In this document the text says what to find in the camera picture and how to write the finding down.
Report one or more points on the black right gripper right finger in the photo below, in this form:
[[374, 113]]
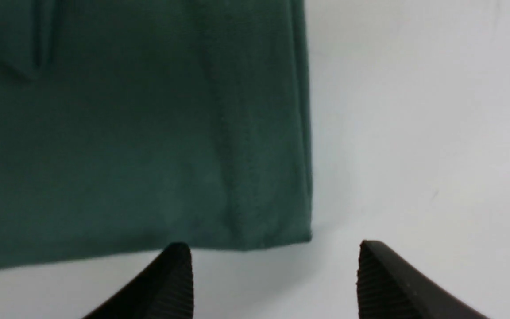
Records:
[[388, 287]]

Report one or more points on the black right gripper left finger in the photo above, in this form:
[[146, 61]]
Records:
[[163, 290]]

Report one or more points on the green long sleeve shirt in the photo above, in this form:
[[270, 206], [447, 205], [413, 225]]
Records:
[[126, 125]]

